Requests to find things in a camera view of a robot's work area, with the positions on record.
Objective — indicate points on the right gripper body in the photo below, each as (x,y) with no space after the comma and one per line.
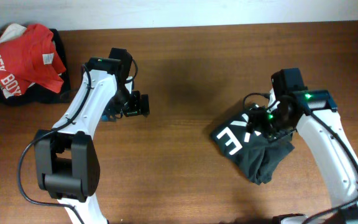
(270,126)

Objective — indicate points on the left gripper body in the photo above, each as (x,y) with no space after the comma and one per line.
(129,103)

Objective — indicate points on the dark green t-shirt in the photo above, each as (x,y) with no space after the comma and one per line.
(252,150)

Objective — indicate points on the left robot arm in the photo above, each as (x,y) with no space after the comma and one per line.
(67,165)

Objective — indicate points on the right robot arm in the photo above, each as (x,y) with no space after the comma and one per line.
(314,115)

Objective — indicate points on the red printed t-shirt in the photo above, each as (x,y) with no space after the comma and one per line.
(30,58)

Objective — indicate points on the white folded garment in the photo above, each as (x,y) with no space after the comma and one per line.
(11,32)

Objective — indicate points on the black folded garment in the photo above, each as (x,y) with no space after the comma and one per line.
(39,94)

